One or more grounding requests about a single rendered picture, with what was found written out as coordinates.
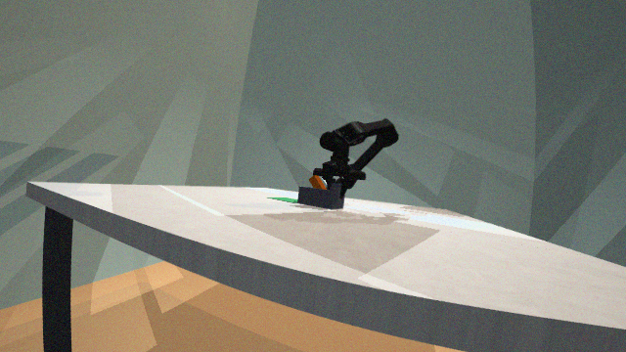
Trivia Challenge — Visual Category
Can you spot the orange l-shaped part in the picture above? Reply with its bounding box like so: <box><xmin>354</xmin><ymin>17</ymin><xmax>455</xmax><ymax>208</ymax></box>
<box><xmin>309</xmin><ymin>175</ymin><xmax>326</xmax><ymax>190</ymax></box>

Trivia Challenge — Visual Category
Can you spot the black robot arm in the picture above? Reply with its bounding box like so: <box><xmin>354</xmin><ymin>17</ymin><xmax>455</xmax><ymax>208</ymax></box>
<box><xmin>320</xmin><ymin>119</ymin><xmax>398</xmax><ymax>174</ymax></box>

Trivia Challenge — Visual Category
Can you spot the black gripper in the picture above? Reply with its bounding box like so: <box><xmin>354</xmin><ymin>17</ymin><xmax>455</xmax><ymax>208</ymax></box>
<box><xmin>313</xmin><ymin>154</ymin><xmax>366</xmax><ymax>198</ymax></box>

